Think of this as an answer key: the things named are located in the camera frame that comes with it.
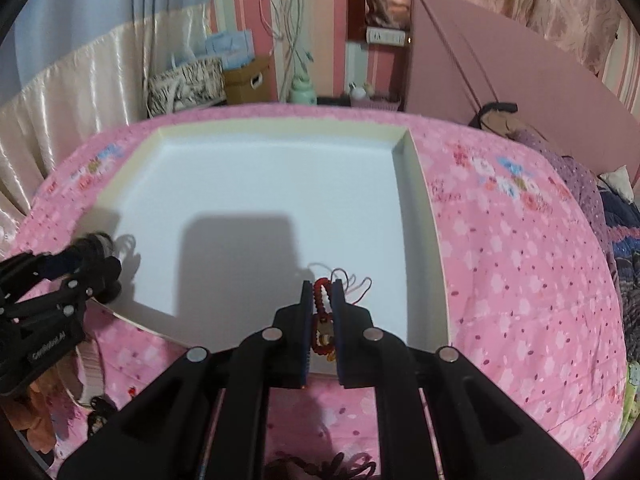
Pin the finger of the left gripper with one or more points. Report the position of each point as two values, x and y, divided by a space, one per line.
23 272

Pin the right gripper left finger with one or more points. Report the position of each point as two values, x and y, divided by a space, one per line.
205 417

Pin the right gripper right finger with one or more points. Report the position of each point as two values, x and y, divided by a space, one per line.
438 415

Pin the pale jade flower pendant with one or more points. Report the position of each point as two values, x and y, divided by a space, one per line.
101 410

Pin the black hair claw clip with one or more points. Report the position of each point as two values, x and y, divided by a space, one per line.
99 267

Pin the red cord amber pendant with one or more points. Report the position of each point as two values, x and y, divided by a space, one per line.
358 467

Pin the person left hand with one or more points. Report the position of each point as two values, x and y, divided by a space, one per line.
29 412

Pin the pink floral bed sheet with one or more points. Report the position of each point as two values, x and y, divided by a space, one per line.
530 298

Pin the white shallow tray box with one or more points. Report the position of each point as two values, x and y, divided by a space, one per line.
217 224

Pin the blue and cream curtain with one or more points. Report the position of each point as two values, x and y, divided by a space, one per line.
74 68

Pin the dark patterned blanket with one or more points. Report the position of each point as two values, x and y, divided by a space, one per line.
622 220

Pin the black white floral bag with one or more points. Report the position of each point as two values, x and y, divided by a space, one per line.
191 85

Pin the purple dotted cloth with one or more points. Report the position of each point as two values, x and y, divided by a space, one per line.
577 178

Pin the white pillow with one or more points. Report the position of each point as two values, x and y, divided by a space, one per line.
619 182

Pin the brown cardboard box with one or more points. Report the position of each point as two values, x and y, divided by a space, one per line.
251 83

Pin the light blue paper bag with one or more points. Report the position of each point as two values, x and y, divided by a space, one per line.
234 49

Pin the pink plastic basket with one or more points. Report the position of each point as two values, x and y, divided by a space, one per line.
375 103

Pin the pink headboard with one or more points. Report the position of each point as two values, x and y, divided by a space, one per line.
463 57

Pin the white power strip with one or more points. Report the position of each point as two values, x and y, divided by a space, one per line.
386 36

